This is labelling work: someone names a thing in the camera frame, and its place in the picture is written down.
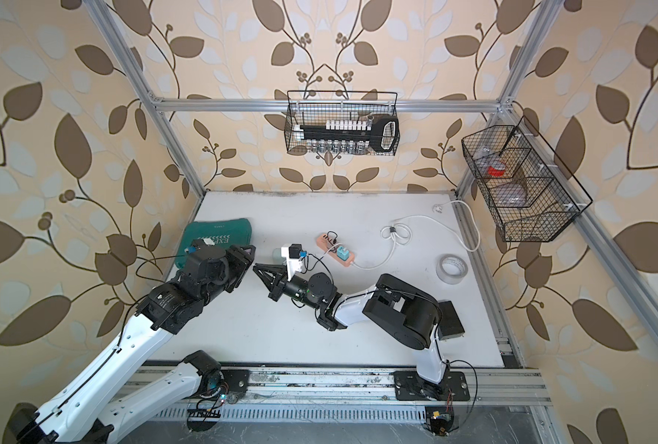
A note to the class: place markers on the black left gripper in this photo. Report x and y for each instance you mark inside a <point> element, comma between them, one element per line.
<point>240,260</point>

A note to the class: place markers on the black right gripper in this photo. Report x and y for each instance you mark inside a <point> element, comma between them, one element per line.
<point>281,283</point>

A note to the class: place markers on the mint green earbuds case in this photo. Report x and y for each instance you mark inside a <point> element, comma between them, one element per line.
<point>277,256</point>

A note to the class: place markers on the teal usb charger adapter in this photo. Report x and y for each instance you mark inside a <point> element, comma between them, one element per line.
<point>343,253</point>

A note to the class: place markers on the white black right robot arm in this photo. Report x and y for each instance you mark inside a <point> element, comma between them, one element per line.
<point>404,312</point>

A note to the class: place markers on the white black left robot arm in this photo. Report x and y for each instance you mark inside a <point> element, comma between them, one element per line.
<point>88,411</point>

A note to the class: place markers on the green plastic tool case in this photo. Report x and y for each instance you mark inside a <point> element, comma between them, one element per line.
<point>222,233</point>

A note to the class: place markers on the pink power strip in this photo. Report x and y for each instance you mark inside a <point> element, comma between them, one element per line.
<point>332,252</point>

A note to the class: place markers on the white tape roll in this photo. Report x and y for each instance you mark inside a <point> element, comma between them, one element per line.
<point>451,269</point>

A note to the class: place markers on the black white socket set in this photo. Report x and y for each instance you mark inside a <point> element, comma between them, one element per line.
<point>372,136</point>

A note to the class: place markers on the black block on table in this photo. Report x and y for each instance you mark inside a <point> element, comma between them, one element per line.
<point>450,326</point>

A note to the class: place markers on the red object in basket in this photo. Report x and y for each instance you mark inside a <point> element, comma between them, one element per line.
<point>496,169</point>

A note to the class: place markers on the aluminium frame rail front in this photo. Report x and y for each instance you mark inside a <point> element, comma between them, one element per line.
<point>374,395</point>

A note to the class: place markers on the black wire basket back wall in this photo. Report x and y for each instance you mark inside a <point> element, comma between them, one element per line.
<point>315,106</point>

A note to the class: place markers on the black wire basket wall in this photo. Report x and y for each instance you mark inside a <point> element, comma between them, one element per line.
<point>539,196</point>
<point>315,106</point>

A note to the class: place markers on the black wire basket right wall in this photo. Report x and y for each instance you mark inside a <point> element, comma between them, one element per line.
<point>539,196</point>

